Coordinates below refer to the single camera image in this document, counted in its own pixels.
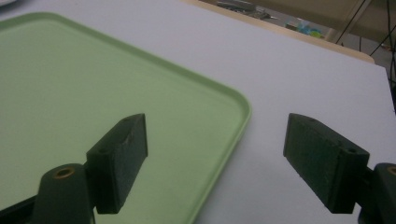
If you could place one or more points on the white metal bar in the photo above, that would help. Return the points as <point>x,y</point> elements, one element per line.
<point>350,20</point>

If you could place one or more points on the turquoise plastic object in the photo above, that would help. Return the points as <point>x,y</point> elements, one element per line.
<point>308,29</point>

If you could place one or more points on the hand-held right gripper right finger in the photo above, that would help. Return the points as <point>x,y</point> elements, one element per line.
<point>320,161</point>

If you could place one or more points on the light green plastic tray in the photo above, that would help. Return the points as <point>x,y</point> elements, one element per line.
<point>77,102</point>

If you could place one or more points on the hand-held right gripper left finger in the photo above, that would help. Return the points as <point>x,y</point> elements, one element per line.
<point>120,161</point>

